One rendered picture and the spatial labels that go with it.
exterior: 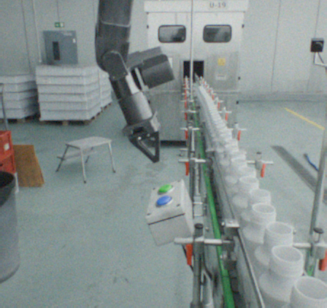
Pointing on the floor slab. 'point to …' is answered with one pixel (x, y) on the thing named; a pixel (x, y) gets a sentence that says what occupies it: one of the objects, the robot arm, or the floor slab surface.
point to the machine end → (173, 98)
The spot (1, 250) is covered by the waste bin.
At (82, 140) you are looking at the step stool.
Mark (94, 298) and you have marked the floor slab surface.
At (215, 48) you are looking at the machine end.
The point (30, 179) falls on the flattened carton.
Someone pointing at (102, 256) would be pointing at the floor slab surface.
